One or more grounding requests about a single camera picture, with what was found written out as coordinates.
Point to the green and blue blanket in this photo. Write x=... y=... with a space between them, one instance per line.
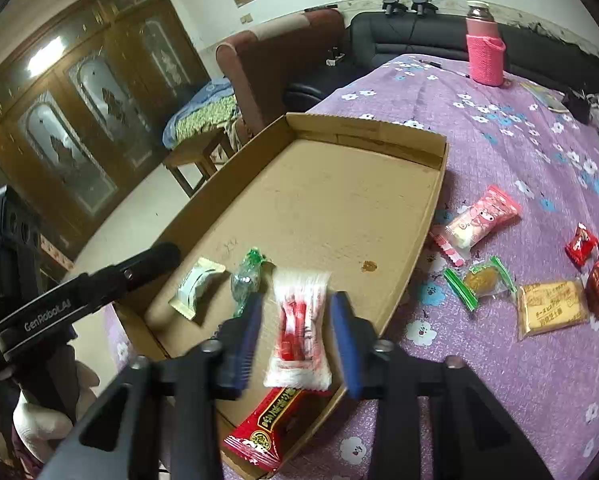
x=204 y=115

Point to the wooden glass-door cabinet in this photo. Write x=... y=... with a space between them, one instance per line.
x=79 y=110

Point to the green candy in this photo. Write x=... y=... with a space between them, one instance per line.
x=244 y=280

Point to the small red candy packet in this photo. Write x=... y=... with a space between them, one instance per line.
x=582 y=246

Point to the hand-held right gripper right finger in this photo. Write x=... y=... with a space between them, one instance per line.
x=347 y=345

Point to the long red snack packet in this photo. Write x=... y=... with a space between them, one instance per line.
x=264 y=430

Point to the white green-print snack packet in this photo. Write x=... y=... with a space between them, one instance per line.
x=197 y=285

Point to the yellow cake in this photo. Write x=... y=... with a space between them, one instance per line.
x=484 y=280

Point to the yellow booklet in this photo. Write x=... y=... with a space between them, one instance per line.
x=544 y=96

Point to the purple floral tablecloth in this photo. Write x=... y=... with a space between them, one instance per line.
x=504 y=385

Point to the white power strip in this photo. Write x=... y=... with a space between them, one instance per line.
x=335 y=59

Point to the white red-print snack packet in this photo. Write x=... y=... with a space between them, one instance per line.
x=299 y=310

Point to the black device on sofa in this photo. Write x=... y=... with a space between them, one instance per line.
x=394 y=5
x=423 y=4

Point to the thin pen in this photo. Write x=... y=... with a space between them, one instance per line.
x=463 y=74

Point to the pink thermos bottle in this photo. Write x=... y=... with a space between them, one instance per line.
x=484 y=55

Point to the golden biscuit packet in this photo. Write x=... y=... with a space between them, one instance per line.
x=549 y=307

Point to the shallow cardboard box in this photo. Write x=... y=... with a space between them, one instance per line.
x=304 y=200

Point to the black leather sofa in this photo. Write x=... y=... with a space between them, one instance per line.
x=409 y=35

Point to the black pen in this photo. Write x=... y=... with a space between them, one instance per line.
x=430 y=63

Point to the wooden stool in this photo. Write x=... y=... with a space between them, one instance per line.
x=199 y=150

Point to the small black pouch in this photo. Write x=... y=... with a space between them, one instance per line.
x=577 y=105

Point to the brown armchair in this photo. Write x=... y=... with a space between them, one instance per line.
x=274 y=70

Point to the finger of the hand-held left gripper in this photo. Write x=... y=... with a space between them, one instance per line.
x=139 y=265

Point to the pink cartoon snack packet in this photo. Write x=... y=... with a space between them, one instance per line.
x=479 y=220

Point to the person's left forearm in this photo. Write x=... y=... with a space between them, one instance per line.
x=44 y=420

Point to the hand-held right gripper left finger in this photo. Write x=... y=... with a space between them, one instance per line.
x=242 y=345

